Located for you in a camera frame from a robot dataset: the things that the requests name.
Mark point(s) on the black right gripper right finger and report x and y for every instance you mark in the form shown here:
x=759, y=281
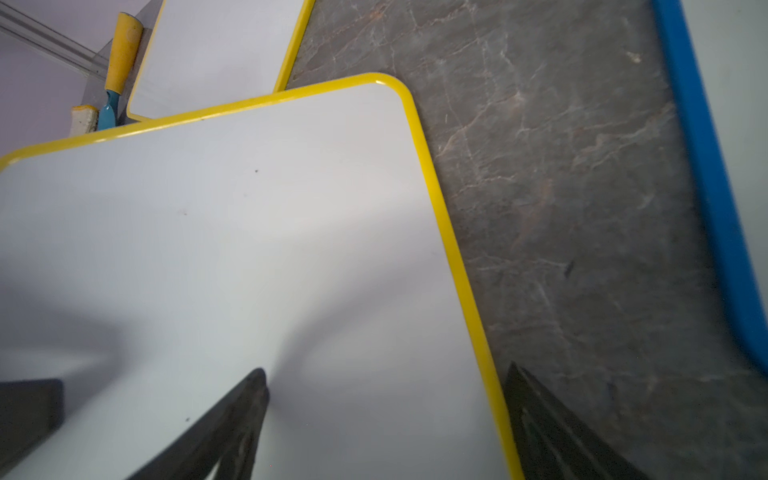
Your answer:
x=554, y=443

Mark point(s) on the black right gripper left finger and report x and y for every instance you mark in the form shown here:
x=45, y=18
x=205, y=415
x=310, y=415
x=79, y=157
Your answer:
x=223, y=443

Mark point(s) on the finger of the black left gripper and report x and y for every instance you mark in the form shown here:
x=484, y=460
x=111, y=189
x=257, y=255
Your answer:
x=30, y=411

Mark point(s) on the yellow-framed whiteboard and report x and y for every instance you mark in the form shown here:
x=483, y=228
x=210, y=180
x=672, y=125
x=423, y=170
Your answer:
x=203, y=54
x=151, y=267

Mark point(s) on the blue-framed whiteboard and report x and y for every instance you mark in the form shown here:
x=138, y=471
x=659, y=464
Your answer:
x=737, y=281

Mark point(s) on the aluminium table edge rail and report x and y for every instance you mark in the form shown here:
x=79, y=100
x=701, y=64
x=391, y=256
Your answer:
x=44, y=39

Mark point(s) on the blue garden fork yellow handle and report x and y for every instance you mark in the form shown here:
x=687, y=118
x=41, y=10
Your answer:
x=124, y=50

